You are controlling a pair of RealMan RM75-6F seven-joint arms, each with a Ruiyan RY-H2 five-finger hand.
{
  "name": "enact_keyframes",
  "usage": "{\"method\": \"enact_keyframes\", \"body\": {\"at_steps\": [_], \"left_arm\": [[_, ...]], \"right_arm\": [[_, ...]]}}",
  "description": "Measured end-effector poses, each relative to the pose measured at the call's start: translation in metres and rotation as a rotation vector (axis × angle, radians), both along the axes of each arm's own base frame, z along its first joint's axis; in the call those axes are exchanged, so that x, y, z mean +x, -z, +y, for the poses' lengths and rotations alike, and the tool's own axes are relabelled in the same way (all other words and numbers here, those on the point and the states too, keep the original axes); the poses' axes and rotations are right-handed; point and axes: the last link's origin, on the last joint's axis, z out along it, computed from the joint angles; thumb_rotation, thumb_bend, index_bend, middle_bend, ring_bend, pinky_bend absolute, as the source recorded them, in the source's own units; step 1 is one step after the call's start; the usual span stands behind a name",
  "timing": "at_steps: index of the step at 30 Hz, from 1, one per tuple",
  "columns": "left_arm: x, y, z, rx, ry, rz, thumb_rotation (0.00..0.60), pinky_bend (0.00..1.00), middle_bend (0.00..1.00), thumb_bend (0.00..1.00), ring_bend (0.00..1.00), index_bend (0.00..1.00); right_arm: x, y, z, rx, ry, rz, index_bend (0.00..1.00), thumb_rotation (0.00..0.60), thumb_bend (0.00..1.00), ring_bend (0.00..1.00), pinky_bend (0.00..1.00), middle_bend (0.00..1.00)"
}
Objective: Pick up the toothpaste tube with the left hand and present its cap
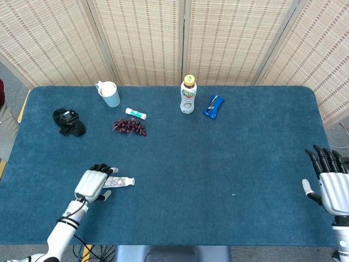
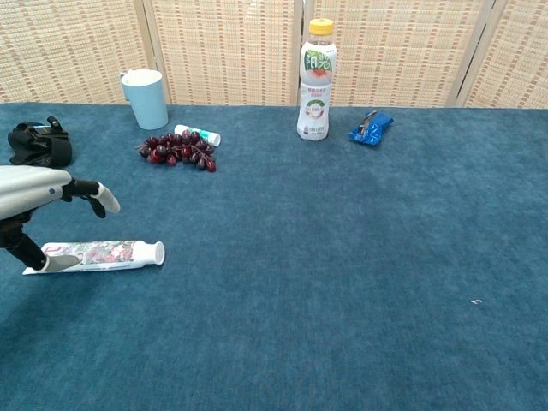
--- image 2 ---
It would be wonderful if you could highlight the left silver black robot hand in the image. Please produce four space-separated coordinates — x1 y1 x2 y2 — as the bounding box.
0 165 122 273

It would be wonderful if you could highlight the white squeeze tube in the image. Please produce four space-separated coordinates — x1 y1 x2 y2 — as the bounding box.
21 240 166 277

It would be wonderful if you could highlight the dark red grape bunch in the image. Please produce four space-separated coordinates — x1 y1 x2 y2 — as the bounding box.
135 129 217 173

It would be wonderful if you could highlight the yellow cap drink bottle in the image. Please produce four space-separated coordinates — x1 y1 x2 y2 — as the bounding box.
296 18 338 141

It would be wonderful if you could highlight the light blue cup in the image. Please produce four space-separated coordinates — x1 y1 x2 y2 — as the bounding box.
120 68 170 131

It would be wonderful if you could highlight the small white green tube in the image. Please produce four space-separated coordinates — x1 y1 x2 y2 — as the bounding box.
174 124 222 146

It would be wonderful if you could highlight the bamboo folding screen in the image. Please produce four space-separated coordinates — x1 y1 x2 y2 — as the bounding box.
0 0 548 110

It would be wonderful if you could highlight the blue felt table cover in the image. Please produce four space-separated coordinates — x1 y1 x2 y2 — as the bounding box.
0 101 548 411

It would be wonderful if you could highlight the small metal clipper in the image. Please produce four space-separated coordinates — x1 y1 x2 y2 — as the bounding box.
360 110 378 138

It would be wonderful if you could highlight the blue snack packet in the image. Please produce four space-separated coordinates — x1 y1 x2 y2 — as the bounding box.
348 110 396 149

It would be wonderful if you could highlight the black wrist strap device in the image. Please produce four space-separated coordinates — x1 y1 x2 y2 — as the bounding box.
7 116 74 167

